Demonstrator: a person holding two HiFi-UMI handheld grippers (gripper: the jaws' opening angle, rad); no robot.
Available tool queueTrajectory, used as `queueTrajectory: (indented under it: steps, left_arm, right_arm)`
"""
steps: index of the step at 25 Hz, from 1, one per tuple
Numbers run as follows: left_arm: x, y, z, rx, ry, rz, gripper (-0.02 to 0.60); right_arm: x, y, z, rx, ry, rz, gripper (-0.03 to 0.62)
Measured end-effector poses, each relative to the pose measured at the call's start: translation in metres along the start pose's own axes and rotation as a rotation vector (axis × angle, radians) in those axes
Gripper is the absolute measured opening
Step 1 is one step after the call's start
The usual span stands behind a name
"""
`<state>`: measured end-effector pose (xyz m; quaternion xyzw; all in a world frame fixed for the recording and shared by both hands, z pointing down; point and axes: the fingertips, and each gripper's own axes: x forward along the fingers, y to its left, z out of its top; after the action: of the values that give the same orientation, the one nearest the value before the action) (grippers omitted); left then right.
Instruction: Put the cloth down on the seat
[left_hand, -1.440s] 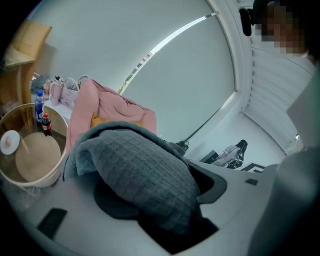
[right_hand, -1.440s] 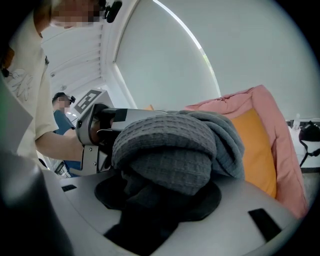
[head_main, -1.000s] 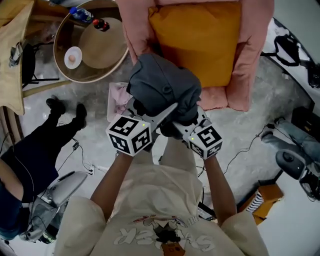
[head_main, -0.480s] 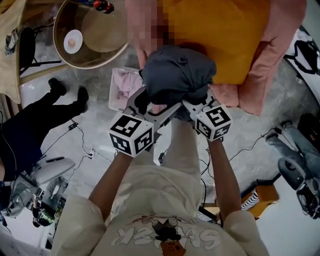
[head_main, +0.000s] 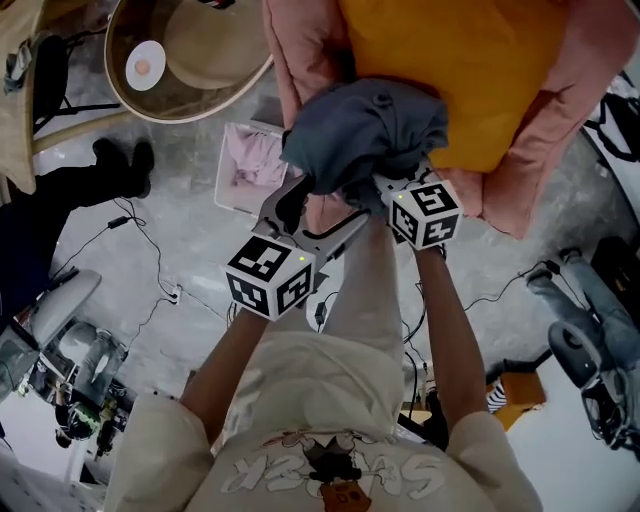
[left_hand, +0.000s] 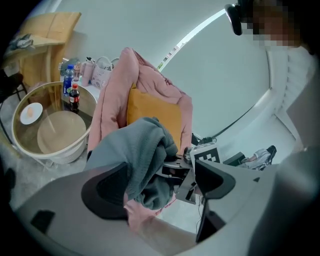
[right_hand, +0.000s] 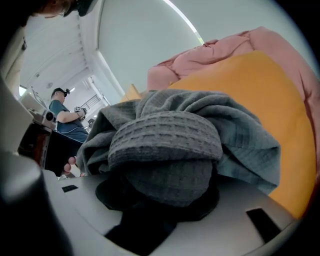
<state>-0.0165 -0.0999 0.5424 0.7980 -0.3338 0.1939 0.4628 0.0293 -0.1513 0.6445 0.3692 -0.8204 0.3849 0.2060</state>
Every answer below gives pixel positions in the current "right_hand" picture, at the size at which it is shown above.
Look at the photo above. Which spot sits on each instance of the grey waffle cloth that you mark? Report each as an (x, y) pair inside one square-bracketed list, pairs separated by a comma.
[(162, 135)]

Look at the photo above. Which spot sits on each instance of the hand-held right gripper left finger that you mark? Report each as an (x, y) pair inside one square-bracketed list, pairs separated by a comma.
[(110, 195)]

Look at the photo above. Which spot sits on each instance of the pink padded sofa seat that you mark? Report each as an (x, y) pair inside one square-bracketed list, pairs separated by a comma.
[(212, 55)]

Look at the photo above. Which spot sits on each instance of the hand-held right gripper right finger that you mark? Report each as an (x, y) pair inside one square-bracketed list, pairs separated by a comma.
[(210, 200)]

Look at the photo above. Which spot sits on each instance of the person's right hand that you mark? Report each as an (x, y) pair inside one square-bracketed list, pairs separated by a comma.
[(69, 165)]

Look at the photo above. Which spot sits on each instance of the dark cabinet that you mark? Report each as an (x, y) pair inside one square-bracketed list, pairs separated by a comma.
[(50, 147)]

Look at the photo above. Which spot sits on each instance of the grey projector device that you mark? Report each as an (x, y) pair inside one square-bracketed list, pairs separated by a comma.
[(46, 116)]

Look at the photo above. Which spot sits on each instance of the ceiling light strip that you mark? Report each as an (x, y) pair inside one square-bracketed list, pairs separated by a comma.
[(183, 17)]

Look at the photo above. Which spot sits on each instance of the large orange cushion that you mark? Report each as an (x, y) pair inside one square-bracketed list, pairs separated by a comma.
[(262, 95)]

